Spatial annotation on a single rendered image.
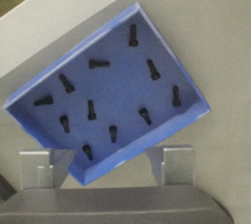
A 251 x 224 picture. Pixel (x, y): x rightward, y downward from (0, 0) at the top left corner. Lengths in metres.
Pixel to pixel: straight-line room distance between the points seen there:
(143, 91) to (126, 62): 0.03
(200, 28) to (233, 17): 0.03
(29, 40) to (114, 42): 0.06
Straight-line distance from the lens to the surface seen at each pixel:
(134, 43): 0.24
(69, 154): 0.16
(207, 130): 0.30
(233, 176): 0.34
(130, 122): 0.28
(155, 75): 0.25
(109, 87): 0.26
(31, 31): 0.25
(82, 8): 0.24
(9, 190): 0.34
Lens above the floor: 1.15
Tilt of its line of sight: 62 degrees down
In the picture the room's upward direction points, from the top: 176 degrees clockwise
